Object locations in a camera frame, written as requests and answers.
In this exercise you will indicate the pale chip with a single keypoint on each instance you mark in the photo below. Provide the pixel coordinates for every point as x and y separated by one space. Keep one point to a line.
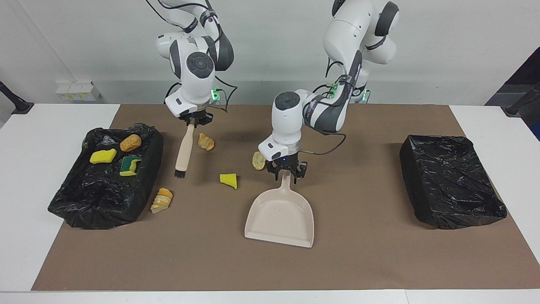
258 161

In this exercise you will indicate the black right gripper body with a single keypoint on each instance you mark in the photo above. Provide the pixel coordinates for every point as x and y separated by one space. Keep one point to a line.
197 116

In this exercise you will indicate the brown bread roll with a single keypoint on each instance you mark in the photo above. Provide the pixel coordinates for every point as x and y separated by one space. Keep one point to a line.
130 142

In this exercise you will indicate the yellow sponge with green pad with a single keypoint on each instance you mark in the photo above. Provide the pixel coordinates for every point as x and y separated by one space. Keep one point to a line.
128 166

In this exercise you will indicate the brown paper table mat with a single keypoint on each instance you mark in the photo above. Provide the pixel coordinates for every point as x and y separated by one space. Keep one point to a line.
379 261

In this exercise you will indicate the white wall socket box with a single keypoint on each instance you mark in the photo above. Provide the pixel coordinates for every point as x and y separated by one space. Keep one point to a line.
78 90

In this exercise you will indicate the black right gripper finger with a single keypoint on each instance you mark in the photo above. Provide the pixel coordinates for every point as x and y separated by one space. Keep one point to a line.
209 118
186 120

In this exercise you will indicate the yellow sponge piece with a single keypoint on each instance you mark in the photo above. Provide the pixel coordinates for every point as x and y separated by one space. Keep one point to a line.
102 156

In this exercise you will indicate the beige plastic dustpan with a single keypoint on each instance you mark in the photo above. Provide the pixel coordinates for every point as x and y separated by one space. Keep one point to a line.
280 215

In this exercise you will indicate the dark partition panel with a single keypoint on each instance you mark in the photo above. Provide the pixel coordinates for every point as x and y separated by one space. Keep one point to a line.
527 71

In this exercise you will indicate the black clamp stand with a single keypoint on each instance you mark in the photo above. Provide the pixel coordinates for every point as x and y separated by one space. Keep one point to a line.
517 107
19 105

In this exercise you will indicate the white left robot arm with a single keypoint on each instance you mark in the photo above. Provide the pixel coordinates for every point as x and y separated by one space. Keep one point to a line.
287 122

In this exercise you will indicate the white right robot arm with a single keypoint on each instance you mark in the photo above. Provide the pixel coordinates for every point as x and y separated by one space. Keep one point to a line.
194 84

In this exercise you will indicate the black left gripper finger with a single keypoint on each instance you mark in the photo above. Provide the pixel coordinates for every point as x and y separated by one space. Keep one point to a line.
273 169
300 173

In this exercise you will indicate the beige hand brush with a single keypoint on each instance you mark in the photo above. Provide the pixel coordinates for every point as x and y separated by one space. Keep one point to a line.
184 152

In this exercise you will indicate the striped croissant bread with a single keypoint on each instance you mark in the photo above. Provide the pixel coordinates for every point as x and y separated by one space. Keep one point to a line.
161 200
206 142

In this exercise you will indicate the small yellow sponge wedge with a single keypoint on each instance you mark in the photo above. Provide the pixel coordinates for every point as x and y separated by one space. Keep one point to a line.
228 179

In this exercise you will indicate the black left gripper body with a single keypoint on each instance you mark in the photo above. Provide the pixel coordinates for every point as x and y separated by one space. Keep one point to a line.
287 164

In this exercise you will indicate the black bag-lined bin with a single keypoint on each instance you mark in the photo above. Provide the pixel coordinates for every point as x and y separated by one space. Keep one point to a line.
451 181
84 198

